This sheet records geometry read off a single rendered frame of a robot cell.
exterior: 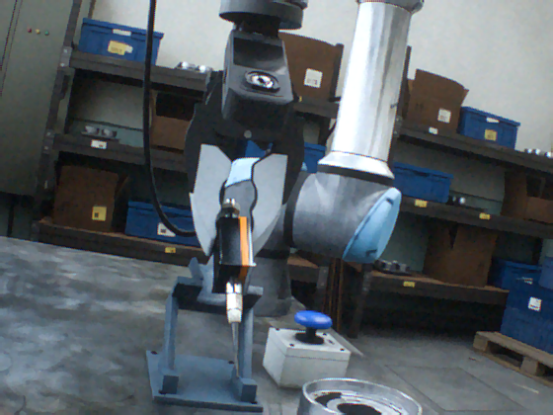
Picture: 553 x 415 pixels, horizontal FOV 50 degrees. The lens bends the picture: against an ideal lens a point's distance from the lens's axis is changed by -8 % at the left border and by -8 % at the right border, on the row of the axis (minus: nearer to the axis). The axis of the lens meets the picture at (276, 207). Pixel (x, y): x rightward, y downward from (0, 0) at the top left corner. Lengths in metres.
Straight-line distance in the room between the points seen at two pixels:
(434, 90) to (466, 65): 0.86
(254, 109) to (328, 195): 0.50
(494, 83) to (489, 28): 0.47
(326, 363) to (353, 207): 0.30
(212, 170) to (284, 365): 0.23
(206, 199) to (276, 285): 0.47
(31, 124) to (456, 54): 3.27
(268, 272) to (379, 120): 0.28
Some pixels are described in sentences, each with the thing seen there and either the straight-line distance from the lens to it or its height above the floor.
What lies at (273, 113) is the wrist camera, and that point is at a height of 1.05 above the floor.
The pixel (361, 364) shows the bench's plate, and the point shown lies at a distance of 0.81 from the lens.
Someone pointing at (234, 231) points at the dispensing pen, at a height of 0.96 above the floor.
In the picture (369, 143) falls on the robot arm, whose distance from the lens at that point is 0.92.
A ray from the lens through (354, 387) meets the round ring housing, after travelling 0.60.
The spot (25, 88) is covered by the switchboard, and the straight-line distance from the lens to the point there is 4.22.
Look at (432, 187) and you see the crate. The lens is 4.50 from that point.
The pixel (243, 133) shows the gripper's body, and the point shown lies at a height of 1.04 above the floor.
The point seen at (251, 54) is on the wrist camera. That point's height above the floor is 1.10.
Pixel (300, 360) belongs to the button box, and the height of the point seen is 0.83.
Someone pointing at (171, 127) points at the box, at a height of 1.15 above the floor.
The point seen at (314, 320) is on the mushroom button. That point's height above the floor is 0.87.
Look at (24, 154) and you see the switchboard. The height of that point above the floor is 0.83.
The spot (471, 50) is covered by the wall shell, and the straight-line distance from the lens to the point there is 5.31.
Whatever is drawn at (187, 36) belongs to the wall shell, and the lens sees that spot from 4.51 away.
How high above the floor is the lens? 1.02
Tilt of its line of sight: 3 degrees down
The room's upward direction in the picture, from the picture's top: 11 degrees clockwise
